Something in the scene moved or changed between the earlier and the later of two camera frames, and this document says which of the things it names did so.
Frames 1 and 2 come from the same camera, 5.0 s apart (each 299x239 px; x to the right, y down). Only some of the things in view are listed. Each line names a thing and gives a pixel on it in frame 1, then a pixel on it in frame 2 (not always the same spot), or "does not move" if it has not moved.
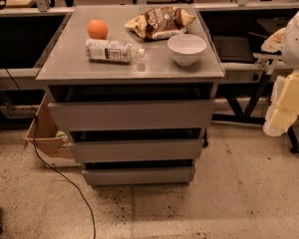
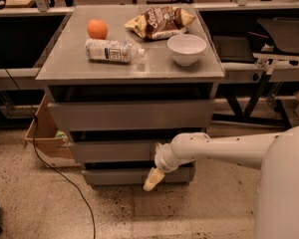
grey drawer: (135, 150) does not move
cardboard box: (53, 148) does not move
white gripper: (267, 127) → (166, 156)
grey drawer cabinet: (134, 88) does not move
